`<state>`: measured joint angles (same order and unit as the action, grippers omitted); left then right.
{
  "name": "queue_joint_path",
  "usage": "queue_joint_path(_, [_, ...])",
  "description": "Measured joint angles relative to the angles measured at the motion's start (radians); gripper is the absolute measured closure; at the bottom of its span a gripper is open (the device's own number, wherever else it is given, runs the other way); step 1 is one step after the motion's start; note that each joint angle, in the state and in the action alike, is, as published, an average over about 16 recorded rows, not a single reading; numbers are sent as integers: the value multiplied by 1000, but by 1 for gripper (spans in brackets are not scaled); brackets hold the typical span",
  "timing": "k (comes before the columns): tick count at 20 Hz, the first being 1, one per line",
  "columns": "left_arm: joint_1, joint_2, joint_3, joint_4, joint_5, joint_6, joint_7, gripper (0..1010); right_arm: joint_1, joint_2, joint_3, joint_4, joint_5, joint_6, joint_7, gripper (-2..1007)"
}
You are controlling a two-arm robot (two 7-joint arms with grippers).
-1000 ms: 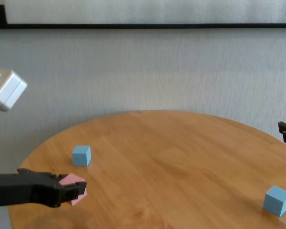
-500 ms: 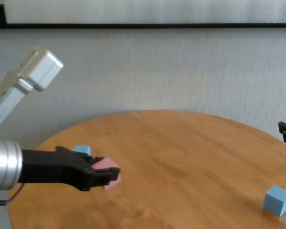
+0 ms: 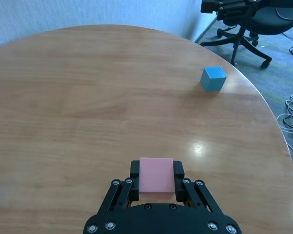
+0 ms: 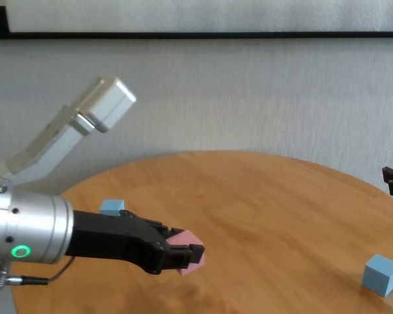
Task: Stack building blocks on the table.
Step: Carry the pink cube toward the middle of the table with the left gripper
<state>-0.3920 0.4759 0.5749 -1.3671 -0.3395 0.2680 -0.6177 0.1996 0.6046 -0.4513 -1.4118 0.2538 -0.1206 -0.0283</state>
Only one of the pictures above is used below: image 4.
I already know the blue cube block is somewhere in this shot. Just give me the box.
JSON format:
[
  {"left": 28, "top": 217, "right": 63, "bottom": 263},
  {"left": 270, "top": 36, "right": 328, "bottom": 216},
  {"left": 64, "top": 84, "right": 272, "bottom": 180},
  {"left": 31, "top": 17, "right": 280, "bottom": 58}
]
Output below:
[
  {"left": 99, "top": 198, "right": 126, "bottom": 217},
  {"left": 362, "top": 254, "right": 393, "bottom": 298}
]

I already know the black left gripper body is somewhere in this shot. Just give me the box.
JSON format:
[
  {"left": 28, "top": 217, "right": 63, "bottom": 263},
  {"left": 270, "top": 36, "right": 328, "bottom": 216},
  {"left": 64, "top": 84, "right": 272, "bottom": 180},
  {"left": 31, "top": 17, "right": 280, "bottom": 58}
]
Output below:
[{"left": 65, "top": 210, "right": 167, "bottom": 275}]

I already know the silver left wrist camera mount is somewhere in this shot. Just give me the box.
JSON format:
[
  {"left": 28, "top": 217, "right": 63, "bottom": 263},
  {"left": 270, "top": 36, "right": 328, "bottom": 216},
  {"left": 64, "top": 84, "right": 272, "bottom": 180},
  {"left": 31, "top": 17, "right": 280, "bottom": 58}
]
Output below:
[{"left": 0, "top": 75, "right": 138, "bottom": 197}]

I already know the pink cube block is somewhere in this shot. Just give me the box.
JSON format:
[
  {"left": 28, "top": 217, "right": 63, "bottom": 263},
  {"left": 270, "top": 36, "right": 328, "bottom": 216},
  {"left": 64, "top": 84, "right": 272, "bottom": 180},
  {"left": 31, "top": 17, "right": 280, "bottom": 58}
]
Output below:
[{"left": 165, "top": 228, "right": 206, "bottom": 278}]

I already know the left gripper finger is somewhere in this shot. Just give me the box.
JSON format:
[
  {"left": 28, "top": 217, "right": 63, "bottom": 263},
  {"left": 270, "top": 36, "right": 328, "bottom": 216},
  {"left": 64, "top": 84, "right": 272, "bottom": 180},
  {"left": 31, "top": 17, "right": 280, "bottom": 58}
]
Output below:
[
  {"left": 119, "top": 211, "right": 186, "bottom": 241},
  {"left": 161, "top": 243, "right": 206, "bottom": 271}
]

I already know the white foam wall panel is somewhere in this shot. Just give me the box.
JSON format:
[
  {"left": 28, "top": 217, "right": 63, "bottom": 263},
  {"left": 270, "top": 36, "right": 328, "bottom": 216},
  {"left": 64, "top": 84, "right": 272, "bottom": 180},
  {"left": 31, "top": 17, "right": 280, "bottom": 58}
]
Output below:
[{"left": 5, "top": 0, "right": 393, "bottom": 33}]

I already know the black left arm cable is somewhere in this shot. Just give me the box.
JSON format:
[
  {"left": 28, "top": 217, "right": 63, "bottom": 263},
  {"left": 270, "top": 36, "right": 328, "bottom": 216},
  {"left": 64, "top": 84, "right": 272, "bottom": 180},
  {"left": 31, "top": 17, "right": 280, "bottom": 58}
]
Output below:
[{"left": 0, "top": 254, "right": 76, "bottom": 290}]

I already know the black wall trim strip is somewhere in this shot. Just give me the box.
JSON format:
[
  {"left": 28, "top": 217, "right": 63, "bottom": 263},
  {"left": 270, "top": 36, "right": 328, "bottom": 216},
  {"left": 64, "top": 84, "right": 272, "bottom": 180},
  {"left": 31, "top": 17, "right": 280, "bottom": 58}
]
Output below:
[{"left": 0, "top": 31, "right": 393, "bottom": 41}]

